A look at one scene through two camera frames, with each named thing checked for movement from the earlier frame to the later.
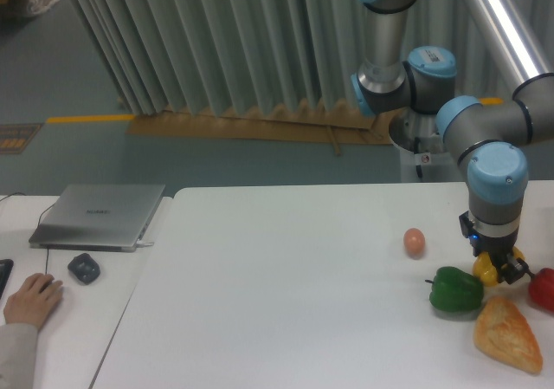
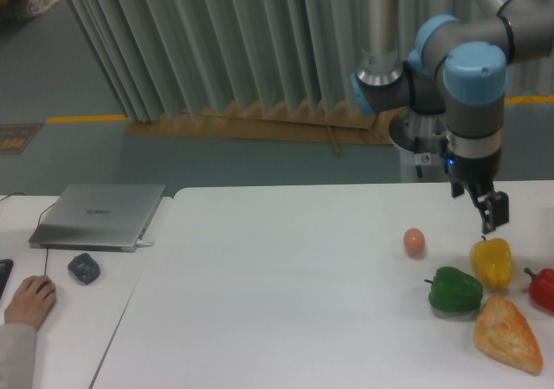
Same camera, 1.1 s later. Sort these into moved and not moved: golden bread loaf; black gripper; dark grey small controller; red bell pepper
Moved: black gripper
Not moved: red bell pepper; dark grey small controller; golden bread loaf
